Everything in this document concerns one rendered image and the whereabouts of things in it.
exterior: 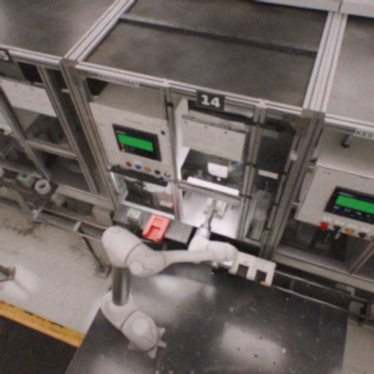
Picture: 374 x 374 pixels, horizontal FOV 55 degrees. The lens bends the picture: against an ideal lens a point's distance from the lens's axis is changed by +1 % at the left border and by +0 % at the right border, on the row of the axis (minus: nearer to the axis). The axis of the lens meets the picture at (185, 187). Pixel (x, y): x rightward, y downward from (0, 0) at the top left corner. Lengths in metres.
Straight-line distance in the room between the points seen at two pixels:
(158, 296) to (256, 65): 1.55
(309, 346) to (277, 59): 1.65
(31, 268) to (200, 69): 2.53
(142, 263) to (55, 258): 1.98
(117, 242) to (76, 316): 1.62
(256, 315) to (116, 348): 0.89
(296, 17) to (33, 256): 2.88
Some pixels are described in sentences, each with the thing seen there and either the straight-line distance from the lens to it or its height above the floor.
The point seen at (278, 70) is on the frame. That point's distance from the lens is 1.71.
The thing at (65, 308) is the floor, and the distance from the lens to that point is 3.34.
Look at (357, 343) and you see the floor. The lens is 3.30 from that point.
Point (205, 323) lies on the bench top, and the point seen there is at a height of 0.68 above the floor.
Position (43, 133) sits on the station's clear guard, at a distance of 2.39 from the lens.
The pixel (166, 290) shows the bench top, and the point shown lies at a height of 0.68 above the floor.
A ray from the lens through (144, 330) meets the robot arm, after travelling 2.14.
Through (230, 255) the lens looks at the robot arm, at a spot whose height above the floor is 1.11.
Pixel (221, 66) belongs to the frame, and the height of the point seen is 2.01.
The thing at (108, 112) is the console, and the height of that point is 1.80.
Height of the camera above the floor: 3.00
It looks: 54 degrees down
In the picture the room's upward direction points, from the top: 4 degrees counter-clockwise
